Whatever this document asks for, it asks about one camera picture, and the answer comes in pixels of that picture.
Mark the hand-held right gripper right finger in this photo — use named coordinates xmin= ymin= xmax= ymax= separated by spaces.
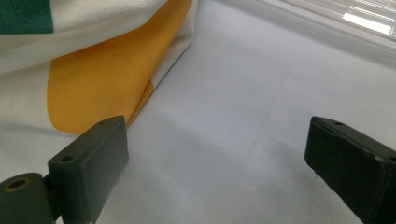
xmin=304 ymin=116 xmax=396 ymax=224

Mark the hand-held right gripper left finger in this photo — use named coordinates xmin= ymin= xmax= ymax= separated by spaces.
xmin=48 ymin=115 xmax=130 ymax=224

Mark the white canvas bag green orange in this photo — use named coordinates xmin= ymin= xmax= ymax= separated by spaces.
xmin=0 ymin=0 xmax=199 ymax=135

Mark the clear plastic container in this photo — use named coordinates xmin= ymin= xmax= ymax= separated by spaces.
xmin=218 ymin=0 xmax=396 ymax=68

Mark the pale blue table mat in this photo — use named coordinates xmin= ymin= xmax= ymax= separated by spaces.
xmin=0 ymin=0 xmax=396 ymax=224

